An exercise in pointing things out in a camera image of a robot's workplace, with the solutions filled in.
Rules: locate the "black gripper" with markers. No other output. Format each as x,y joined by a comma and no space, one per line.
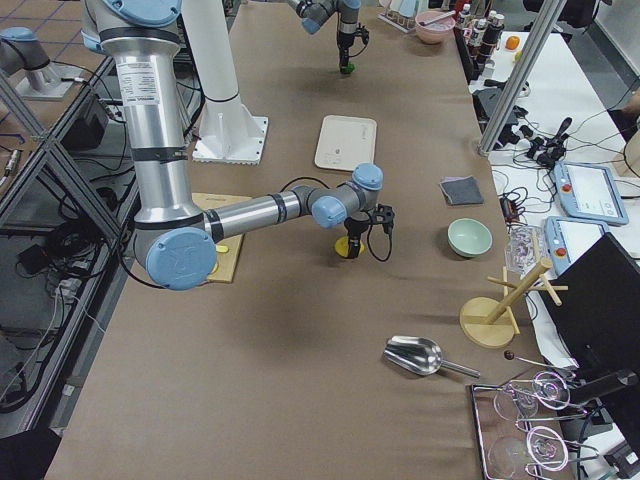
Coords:
344,41
354,229

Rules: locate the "yellow lemon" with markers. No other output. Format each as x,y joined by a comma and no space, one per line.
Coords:
340,249

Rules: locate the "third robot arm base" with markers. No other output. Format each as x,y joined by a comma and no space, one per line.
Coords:
21,50

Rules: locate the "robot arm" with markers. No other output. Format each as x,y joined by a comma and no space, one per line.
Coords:
174,239
314,14

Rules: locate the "white rabbit print tray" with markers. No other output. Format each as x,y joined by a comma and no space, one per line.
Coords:
345,142

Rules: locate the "white dish rack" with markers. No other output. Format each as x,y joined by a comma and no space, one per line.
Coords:
400,13

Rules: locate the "pink bowl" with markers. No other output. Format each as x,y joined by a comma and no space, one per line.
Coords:
432,27

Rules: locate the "mint green bowl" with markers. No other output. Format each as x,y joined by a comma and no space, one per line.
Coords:
469,238

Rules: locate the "grey folded cloth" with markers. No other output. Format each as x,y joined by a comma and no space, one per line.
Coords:
460,191

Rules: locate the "wooden cutting board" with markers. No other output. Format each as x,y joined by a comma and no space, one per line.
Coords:
225,266

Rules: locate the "metal scoop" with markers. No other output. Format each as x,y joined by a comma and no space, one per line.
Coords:
422,356

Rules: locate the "dark sauce bottle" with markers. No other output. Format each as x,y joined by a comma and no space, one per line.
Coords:
490,38

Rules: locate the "wooden mug tree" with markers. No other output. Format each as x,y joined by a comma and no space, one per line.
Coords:
491,323

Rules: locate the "orange fruit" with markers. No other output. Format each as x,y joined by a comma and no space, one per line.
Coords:
512,43

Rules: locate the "clear plastic box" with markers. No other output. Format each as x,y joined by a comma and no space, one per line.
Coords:
526,245

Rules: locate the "lower teach pendant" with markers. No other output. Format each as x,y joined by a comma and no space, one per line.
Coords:
569,238

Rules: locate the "teach pendant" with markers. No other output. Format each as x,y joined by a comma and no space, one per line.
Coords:
588,191
569,238

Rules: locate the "upper teach pendant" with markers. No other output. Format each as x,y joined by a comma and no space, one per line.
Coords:
588,191

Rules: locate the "black monitor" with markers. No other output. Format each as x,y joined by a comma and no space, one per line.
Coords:
598,320

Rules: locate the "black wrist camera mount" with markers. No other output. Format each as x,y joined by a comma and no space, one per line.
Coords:
363,34
384,215

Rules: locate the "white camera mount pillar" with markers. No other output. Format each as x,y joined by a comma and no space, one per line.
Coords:
228,132

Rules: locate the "aluminium frame post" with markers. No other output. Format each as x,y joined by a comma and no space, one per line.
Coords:
542,26

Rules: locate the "wire glass rack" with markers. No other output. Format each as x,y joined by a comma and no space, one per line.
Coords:
517,428

